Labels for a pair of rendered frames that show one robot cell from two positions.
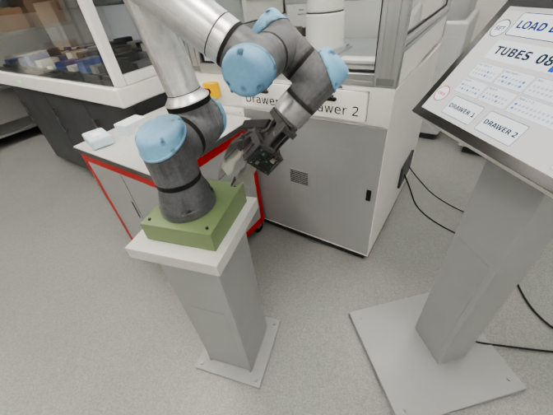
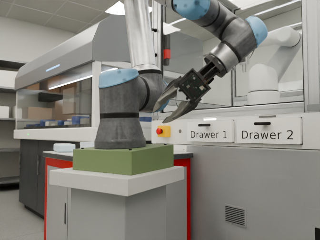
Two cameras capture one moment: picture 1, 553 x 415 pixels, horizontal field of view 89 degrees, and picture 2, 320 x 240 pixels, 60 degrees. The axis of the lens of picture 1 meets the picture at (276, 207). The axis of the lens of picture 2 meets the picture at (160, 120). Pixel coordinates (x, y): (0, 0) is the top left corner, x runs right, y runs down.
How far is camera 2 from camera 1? 0.45 m
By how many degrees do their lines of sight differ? 43
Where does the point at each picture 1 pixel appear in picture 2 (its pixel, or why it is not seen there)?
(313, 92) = (239, 38)
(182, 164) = (127, 94)
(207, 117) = (156, 82)
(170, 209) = (104, 134)
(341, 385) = not seen: outside the picture
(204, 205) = (134, 138)
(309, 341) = not seen: outside the picture
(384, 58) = (311, 87)
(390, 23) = (311, 63)
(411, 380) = not seen: outside the picture
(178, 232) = (103, 154)
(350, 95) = (284, 121)
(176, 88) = (139, 59)
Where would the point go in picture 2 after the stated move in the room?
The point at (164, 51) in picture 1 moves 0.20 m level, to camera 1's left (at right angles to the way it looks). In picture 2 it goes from (139, 35) to (82, 39)
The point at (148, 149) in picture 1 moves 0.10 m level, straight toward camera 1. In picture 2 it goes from (107, 75) to (109, 66)
